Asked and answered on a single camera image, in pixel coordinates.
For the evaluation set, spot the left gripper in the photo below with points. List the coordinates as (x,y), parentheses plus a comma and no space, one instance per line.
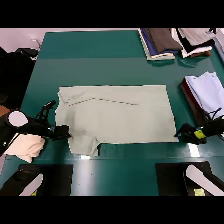
(61,132)

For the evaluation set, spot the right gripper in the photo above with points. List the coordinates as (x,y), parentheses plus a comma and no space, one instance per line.
(187,131)

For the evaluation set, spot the pale grey-green shirt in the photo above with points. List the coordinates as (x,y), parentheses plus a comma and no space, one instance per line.
(120,116)

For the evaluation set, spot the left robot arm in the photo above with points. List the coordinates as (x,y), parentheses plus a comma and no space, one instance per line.
(35,128)

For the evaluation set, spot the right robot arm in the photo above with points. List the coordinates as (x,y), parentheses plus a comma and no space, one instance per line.
(216,128)

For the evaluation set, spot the dark red garment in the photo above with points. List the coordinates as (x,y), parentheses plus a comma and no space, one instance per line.
(190,100)

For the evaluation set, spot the cream garment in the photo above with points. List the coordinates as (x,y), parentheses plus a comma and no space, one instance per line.
(26,146)

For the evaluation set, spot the pale blue garment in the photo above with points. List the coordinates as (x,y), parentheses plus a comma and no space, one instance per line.
(208,91)

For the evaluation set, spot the black garment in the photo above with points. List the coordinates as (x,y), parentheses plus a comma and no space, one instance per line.
(195,47)

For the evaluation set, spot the dark blue garment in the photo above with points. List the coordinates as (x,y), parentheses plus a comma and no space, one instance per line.
(150,45)

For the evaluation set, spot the brown garment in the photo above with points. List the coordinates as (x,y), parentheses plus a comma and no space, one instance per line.
(163,39)

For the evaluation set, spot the pale grey garment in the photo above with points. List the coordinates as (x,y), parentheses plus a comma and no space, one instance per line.
(196,35)

